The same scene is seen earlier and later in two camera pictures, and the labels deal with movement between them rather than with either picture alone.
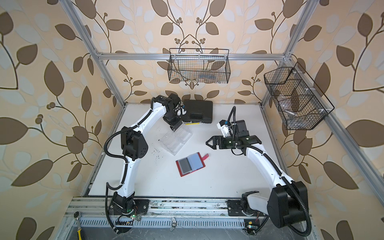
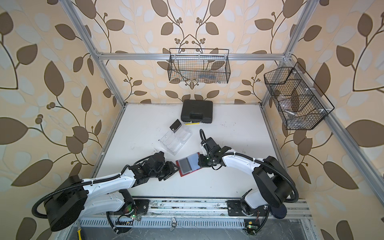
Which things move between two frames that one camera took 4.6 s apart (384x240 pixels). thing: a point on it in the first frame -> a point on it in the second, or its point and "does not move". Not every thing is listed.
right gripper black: [219, 139] -> [201, 163]
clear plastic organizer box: [173, 141] does not move
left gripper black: [175, 123] -> [170, 170]
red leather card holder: [191, 164] does not move
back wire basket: [199, 65] does not move
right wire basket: [301, 104] does not move
